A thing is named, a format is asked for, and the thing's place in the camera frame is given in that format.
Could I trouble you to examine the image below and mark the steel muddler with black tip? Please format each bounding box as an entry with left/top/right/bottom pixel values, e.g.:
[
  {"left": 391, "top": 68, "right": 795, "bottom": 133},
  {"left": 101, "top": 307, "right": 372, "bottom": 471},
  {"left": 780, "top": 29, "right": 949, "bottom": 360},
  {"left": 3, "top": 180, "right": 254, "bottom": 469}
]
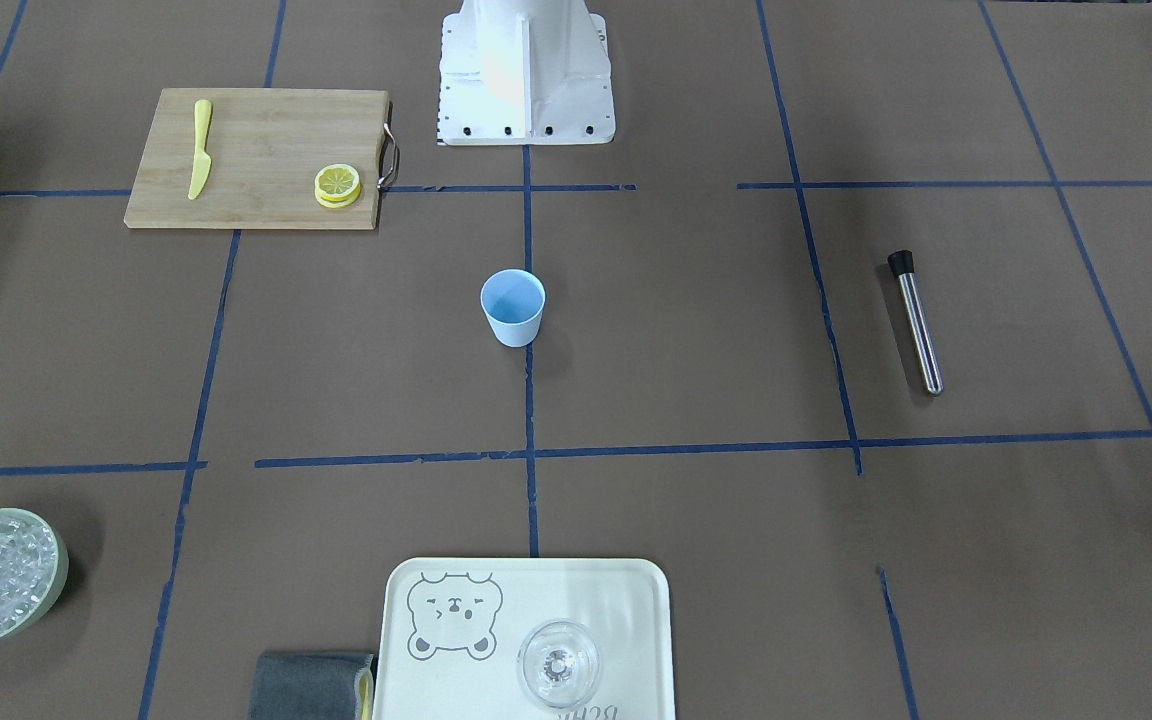
[{"left": 887, "top": 249, "right": 945, "bottom": 397}]

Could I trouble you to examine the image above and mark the light blue plastic cup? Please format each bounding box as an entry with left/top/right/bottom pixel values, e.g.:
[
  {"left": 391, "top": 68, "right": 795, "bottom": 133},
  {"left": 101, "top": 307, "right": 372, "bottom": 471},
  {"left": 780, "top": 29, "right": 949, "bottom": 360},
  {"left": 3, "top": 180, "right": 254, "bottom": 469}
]
[{"left": 479, "top": 268, "right": 547, "bottom": 348}]

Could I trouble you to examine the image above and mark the lemon slice on board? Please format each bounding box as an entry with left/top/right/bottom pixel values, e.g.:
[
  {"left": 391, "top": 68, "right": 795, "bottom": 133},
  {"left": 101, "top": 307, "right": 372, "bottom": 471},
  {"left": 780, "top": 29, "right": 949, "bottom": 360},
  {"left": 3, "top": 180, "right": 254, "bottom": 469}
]
[{"left": 314, "top": 162, "right": 362, "bottom": 209}]

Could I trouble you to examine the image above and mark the cream bear serving tray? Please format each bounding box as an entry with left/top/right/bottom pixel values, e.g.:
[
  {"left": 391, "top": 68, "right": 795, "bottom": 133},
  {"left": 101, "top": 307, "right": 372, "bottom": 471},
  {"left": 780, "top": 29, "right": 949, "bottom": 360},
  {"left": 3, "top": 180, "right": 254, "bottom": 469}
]
[{"left": 372, "top": 558, "right": 677, "bottom": 719}]

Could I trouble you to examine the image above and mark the clear wine glass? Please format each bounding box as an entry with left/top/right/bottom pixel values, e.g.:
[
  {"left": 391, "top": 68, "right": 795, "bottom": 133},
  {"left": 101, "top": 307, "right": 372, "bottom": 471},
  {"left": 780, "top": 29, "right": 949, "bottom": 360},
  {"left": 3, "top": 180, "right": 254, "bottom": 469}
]
[{"left": 516, "top": 617, "right": 602, "bottom": 711}]

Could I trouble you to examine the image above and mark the bamboo cutting board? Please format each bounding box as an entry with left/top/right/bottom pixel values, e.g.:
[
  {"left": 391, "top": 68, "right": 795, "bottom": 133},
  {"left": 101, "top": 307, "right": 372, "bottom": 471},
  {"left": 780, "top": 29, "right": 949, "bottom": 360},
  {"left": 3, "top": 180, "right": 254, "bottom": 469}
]
[{"left": 124, "top": 88, "right": 397, "bottom": 232}]

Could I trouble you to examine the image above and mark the yellow plastic knife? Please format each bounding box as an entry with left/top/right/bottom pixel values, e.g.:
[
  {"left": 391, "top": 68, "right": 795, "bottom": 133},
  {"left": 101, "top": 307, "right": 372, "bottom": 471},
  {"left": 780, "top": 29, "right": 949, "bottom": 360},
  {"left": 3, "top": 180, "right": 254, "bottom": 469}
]
[{"left": 185, "top": 97, "right": 212, "bottom": 200}]

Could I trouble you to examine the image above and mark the grey folded cloth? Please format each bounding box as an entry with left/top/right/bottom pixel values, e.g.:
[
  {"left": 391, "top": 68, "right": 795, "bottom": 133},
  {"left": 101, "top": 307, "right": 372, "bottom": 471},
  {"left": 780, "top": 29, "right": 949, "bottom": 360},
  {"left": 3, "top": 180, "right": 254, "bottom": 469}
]
[{"left": 248, "top": 652, "right": 376, "bottom": 719}]

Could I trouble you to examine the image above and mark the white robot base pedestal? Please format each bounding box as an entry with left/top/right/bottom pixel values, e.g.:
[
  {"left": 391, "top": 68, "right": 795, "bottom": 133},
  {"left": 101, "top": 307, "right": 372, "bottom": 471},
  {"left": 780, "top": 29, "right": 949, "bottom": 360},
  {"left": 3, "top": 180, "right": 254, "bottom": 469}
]
[{"left": 435, "top": 1, "right": 617, "bottom": 146}]

